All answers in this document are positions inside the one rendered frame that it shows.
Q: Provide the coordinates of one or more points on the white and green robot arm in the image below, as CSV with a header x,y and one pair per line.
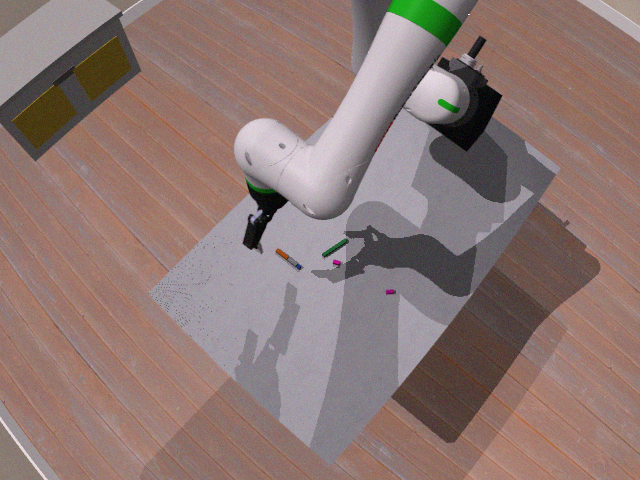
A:
x,y
322,180

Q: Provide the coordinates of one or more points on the orange rod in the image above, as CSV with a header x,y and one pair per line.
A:
x,y
282,254

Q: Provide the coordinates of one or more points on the green rod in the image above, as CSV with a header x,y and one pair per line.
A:
x,y
334,247

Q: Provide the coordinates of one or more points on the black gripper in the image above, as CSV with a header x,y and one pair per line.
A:
x,y
257,224

